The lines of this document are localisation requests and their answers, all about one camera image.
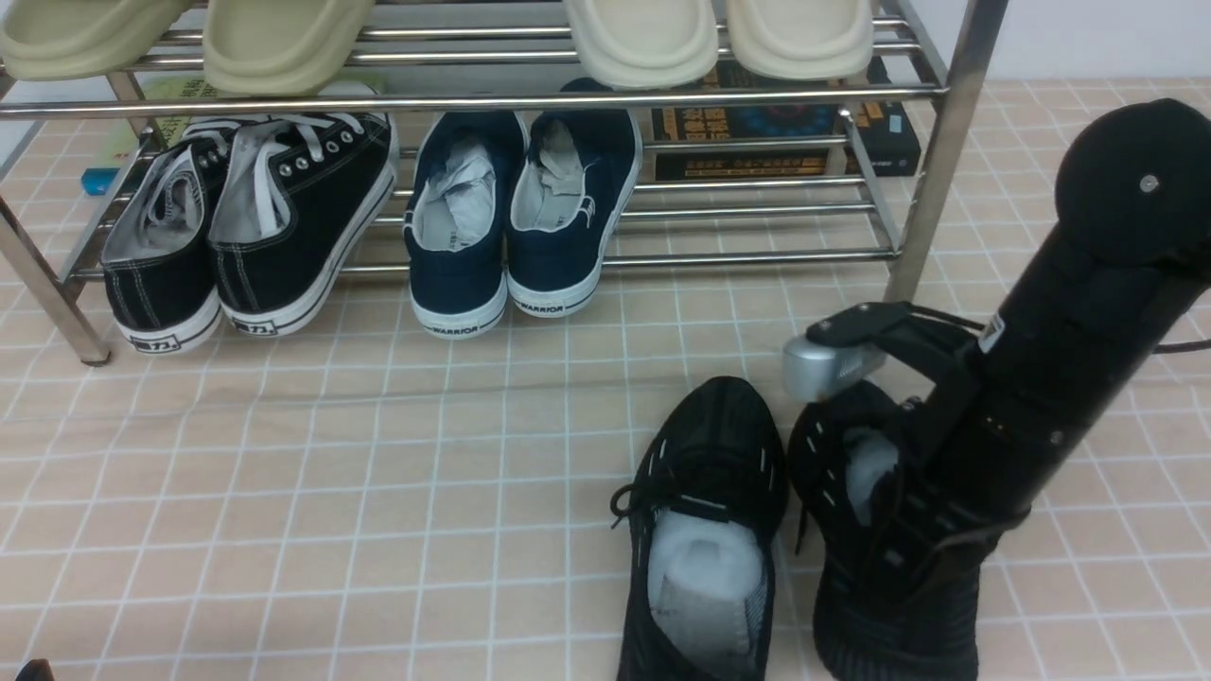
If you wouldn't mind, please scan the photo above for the olive green slipper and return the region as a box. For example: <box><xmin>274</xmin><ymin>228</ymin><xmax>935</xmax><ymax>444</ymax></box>
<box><xmin>202</xmin><ymin>1</ymin><xmax>377</xmax><ymax>96</ymax></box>
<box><xmin>1</xmin><ymin>1</ymin><xmax>194</xmax><ymax>81</ymax></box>

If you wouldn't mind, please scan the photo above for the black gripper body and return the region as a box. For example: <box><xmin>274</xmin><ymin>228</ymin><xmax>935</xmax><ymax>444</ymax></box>
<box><xmin>807</xmin><ymin>303</ymin><xmax>1026</xmax><ymax>606</ymax></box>

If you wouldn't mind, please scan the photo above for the cream slipper far right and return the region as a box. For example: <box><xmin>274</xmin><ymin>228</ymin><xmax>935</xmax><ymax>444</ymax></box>
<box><xmin>727</xmin><ymin>1</ymin><xmax>874</xmax><ymax>80</ymax></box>

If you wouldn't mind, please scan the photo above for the navy warrior sneaker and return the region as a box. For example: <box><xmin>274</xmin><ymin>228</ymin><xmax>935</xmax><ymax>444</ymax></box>
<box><xmin>402</xmin><ymin>111</ymin><xmax>528</xmax><ymax>341</ymax></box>
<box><xmin>506</xmin><ymin>109</ymin><xmax>643</xmax><ymax>319</ymax></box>

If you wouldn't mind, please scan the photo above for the black canvas sneaker right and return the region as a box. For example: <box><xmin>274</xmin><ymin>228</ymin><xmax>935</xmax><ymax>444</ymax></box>
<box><xmin>208</xmin><ymin>113</ymin><xmax>398</xmax><ymax>338</ymax></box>

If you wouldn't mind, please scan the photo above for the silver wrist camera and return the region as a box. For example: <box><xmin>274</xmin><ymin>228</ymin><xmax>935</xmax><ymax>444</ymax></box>
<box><xmin>781</xmin><ymin>336</ymin><xmax>886</xmax><ymax>404</ymax></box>

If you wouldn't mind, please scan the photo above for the black object bottom corner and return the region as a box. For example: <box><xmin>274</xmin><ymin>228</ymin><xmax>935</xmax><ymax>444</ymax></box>
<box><xmin>15</xmin><ymin>658</ymin><xmax>56</xmax><ymax>681</ymax></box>

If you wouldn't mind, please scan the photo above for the cream slipper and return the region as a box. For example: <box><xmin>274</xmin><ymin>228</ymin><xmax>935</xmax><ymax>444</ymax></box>
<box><xmin>562</xmin><ymin>1</ymin><xmax>719</xmax><ymax>90</ymax></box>
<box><xmin>727</xmin><ymin>1</ymin><xmax>874</xmax><ymax>80</ymax></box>

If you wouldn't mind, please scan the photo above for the black knit sneaker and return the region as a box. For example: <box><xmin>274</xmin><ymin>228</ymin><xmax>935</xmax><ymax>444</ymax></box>
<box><xmin>610</xmin><ymin>374</ymin><xmax>790</xmax><ymax>680</ymax></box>
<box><xmin>787</xmin><ymin>382</ymin><xmax>986</xmax><ymax>680</ymax></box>

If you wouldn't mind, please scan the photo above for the navy Warrior sneaker right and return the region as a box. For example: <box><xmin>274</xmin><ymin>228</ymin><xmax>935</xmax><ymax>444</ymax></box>
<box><xmin>506</xmin><ymin>109</ymin><xmax>643</xmax><ymax>319</ymax></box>

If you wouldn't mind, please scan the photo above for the black canvas sneaker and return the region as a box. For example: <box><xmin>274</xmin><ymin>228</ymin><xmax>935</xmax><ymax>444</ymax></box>
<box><xmin>208</xmin><ymin>113</ymin><xmax>398</xmax><ymax>338</ymax></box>
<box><xmin>101</xmin><ymin>118</ymin><xmax>247</xmax><ymax>355</ymax></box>

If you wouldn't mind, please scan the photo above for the navy Warrior sneaker left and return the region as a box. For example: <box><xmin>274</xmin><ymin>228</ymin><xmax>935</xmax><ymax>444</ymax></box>
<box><xmin>402</xmin><ymin>111</ymin><xmax>528</xmax><ymax>341</ymax></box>

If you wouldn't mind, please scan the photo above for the black canvas sneaker left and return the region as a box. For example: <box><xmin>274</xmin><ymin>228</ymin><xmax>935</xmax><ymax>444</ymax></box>
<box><xmin>101</xmin><ymin>118</ymin><xmax>247</xmax><ymax>355</ymax></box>

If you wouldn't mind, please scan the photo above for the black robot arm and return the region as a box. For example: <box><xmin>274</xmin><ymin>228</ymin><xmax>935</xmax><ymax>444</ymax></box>
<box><xmin>792</xmin><ymin>98</ymin><xmax>1209</xmax><ymax>610</ymax></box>

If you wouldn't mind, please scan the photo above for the silver metal shoe rack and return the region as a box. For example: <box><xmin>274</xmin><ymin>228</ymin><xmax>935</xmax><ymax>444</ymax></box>
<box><xmin>2</xmin><ymin>1</ymin><xmax>1010</xmax><ymax>367</ymax></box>

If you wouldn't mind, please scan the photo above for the small blue box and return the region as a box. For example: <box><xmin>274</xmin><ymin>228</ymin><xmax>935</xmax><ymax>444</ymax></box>
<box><xmin>79</xmin><ymin>166</ymin><xmax>117</xmax><ymax>198</ymax></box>

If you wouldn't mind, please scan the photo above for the olive green slipper far left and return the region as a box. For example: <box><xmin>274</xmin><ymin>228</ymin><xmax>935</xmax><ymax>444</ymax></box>
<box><xmin>1</xmin><ymin>1</ymin><xmax>194</xmax><ymax>81</ymax></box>

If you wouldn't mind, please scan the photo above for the black book box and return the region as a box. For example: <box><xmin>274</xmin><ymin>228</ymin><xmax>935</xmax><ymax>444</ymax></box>
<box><xmin>650</xmin><ymin>102</ymin><xmax>922</xmax><ymax>182</ymax></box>

